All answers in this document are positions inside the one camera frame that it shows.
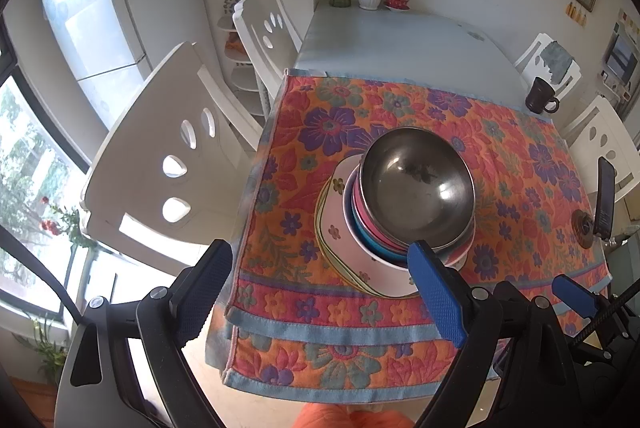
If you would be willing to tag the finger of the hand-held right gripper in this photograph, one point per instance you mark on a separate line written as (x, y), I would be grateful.
(575, 298)

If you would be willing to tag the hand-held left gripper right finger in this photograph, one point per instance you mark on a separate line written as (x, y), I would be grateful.
(440, 303)

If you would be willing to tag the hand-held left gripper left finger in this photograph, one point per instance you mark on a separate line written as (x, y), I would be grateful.
(197, 303)

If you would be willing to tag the white floral plate green rim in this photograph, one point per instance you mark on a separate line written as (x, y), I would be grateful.
(332, 228)
(356, 282)

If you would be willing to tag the blue steel-lined bowl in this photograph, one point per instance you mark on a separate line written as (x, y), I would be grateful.
(372, 242)

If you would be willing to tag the pink white ceramic bowl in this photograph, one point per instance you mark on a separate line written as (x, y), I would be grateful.
(357, 252)

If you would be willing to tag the plain steel bowl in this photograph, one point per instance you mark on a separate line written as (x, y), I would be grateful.
(415, 188)

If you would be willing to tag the pink steel-lined bowl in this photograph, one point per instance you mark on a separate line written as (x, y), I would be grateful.
(358, 208)

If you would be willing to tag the black smartphone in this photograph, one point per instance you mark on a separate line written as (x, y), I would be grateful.
(605, 198)

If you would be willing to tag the white chair with cutouts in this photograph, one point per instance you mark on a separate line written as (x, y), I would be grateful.
(527, 58)
(150, 148)
(265, 23)
(597, 143)

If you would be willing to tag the green potted plant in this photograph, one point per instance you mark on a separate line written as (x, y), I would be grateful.
(45, 348)

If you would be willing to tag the red flowering plant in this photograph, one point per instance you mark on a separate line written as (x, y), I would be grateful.
(60, 223)

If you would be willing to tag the dark brown mug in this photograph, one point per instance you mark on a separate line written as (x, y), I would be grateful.
(539, 96)

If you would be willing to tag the orange floral tablecloth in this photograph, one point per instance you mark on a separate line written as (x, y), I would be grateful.
(310, 128)

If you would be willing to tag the window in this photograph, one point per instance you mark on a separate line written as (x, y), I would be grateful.
(25, 168)

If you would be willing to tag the grey cloth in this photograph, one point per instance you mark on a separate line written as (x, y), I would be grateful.
(555, 61)

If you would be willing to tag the dark screen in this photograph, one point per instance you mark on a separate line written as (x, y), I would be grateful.
(621, 54)

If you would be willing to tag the small saucer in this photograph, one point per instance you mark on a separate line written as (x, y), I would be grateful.
(398, 8)

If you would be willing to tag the white refrigerator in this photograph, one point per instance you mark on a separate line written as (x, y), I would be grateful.
(85, 18)

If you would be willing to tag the round brown holder mount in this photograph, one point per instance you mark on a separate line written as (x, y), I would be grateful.
(582, 225)

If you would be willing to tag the small yellow wall ornaments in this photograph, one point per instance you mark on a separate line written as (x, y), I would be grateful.
(575, 12)

